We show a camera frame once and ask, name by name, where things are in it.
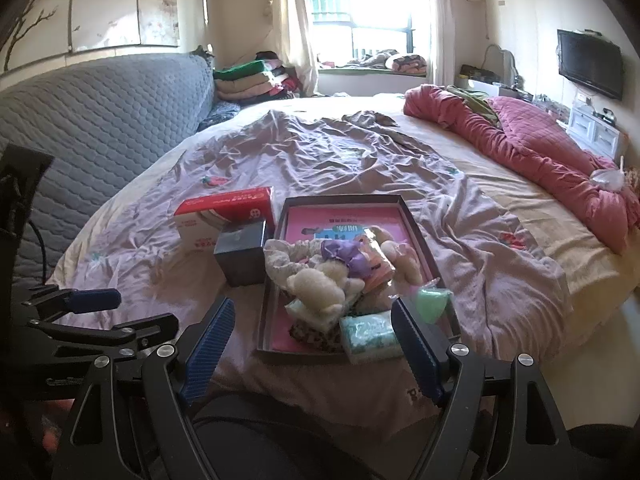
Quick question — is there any cream fluffy plush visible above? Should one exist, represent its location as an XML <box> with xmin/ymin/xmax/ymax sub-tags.
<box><xmin>285</xmin><ymin>262</ymin><xmax>366</xmax><ymax>326</ymax></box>

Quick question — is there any pink book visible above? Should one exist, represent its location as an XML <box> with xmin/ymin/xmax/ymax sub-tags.
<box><xmin>270</xmin><ymin>205</ymin><xmax>426</xmax><ymax>353</ymax></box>

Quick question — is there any stack of folded clothes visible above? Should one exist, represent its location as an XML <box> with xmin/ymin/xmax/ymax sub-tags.
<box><xmin>214</xmin><ymin>52</ymin><xmax>301</xmax><ymax>103</ymax></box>

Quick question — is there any green sponge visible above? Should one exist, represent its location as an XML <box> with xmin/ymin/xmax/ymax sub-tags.
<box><xmin>417</xmin><ymin>287</ymin><xmax>452</xmax><ymax>326</ymax></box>

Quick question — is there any pink packet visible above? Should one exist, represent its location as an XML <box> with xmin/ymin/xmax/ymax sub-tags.
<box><xmin>362</xmin><ymin>227</ymin><xmax>396</xmax><ymax>292</ymax></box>

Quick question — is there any blossom wall panel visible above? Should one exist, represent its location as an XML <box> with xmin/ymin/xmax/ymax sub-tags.
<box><xmin>0</xmin><ymin>0</ymin><xmax>180</xmax><ymax>73</ymax></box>

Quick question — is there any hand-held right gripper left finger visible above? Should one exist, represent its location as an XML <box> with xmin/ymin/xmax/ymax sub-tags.
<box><xmin>57</xmin><ymin>296</ymin><xmax>237</xmax><ymax>480</ymax></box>

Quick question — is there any dark blue box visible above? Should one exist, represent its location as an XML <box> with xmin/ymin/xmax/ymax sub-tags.
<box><xmin>215</xmin><ymin>221</ymin><xmax>268</xmax><ymax>287</ymax></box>

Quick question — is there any grey quilted headboard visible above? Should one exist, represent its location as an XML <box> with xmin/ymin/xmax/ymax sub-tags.
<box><xmin>0</xmin><ymin>52</ymin><xmax>216</xmax><ymax>286</ymax></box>

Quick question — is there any white drawer cabinet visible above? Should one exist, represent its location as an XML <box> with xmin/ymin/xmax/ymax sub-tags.
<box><xmin>567</xmin><ymin>105</ymin><xmax>626</xmax><ymax>161</ymax></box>

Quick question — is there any black cable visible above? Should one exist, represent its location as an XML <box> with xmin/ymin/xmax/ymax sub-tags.
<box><xmin>32</xmin><ymin>220</ymin><xmax>53</xmax><ymax>281</ymax></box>

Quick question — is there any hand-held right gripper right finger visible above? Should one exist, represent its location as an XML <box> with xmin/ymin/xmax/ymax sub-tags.
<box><xmin>391</xmin><ymin>299</ymin><xmax>576</xmax><ymax>480</ymax></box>

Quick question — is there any red and white box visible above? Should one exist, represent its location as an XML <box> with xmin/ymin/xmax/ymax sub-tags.
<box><xmin>174</xmin><ymin>186</ymin><xmax>276</xmax><ymax>253</ymax></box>

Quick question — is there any dark shallow box tray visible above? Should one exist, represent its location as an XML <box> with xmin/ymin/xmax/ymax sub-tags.
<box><xmin>255</xmin><ymin>194</ymin><xmax>462</xmax><ymax>366</ymax></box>

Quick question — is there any lilac bedspread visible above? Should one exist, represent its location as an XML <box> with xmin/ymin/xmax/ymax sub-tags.
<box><xmin>47</xmin><ymin>95</ymin><xmax>640</xmax><ymax>431</ymax></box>

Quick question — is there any pale green tissue pack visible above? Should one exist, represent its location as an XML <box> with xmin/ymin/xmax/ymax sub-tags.
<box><xmin>340</xmin><ymin>310</ymin><xmax>404</xmax><ymax>365</ymax></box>

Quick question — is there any green cloth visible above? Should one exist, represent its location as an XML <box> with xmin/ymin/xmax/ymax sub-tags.
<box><xmin>447</xmin><ymin>85</ymin><xmax>501</xmax><ymax>126</ymax></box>

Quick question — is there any bedding on windowsill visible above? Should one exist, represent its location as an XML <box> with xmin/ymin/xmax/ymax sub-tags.
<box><xmin>345</xmin><ymin>50</ymin><xmax>428</xmax><ymax>76</ymax></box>

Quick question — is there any white lace scrunchie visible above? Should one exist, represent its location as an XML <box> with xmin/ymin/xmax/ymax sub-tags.
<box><xmin>262</xmin><ymin>239</ymin><xmax>326</xmax><ymax>286</ymax></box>

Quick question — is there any black television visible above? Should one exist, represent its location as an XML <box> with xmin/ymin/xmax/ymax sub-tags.
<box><xmin>557</xmin><ymin>29</ymin><xmax>625</xmax><ymax>102</ymax></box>

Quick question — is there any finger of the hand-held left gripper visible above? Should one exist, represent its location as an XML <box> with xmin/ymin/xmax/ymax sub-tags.
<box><xmin>27</xmin><ymin>312</ymin><xmax>179</xmax><ymax>356</ymax></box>
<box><xmin>22</xmin><ymin>287</ymin><xmax>122</xmax><ymax>318</ymax></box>

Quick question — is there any cream curtain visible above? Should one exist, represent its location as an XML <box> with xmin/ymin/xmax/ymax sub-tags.
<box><xmin>425</xmin><ymin>0</ymin><xmax>457</xmax><ymax>86</ymax></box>
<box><xmin>270</xmin><ymin>0</ymin><xmax>321</xmax><ymax>96</ymax></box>

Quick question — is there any dark patterned pillow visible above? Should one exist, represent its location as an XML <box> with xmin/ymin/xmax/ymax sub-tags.
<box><xmin>197</xmin><ymin>101</ymin><xmax>241</xmax><ymax>133</ymax></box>

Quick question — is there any small white plastic bag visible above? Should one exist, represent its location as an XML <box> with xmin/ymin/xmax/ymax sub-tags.
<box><xmin>590</xmin><ymin>167</ymin><xmax>626</xmax><ymax>192</ymax></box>

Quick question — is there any pink quilt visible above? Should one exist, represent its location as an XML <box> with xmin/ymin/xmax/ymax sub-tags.
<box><xmin>404</xmin><ymin>85</ymin><xmax>633</xmax><ymax>256</ymax></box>

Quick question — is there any leopard print scrunchie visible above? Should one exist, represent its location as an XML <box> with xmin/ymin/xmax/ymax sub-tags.
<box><xmin>290</xmin><ymin>320</ymin><xmax>346</xmax><ymax>354</ymax></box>

